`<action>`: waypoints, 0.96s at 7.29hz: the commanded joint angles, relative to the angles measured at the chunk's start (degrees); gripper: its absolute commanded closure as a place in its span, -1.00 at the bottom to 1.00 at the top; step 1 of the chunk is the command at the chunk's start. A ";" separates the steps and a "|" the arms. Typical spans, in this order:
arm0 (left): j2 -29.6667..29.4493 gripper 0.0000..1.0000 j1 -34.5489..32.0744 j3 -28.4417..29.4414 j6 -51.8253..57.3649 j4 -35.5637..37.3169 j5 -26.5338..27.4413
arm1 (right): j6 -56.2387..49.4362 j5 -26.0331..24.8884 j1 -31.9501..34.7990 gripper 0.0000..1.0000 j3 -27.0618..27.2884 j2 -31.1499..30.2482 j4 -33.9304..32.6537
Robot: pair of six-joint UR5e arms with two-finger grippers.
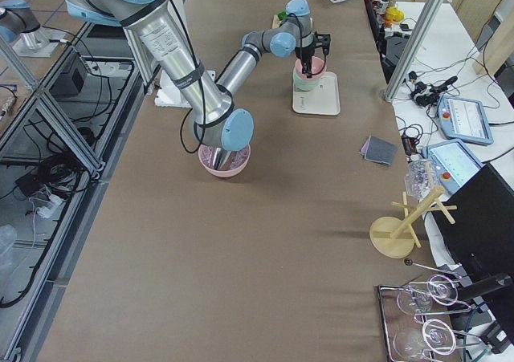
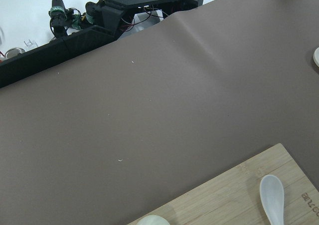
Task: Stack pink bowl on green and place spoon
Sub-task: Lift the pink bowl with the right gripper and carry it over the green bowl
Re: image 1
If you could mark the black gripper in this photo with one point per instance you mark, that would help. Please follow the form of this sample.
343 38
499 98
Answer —
306 54

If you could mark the small pink bowl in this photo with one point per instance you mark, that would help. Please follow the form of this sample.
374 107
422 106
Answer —
318 68

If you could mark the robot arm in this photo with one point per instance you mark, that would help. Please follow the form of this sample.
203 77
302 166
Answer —
216 122
19 25

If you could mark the large pink ice bowl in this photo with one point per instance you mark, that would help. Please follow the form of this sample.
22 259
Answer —
222 163

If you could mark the white rabbit serving tray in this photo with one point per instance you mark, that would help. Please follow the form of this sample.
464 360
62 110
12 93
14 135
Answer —
322 100

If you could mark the wooden cutting board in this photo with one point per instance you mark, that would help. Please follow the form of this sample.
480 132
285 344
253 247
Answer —
275 22

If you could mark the grey folded cloth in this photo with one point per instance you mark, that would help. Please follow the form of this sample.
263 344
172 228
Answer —
378 151

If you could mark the blue teach pendant tablet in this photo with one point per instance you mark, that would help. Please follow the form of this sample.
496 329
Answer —
464 119

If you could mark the wooden mug tree stand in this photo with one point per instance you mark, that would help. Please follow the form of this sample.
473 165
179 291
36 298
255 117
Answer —
396 238

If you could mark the black monitor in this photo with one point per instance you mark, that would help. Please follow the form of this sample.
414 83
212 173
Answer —
481 238

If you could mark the wine glass rack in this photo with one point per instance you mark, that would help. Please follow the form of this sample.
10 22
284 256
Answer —
416 317

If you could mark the aluminium frame post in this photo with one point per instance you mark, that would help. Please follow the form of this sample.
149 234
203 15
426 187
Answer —
425 19

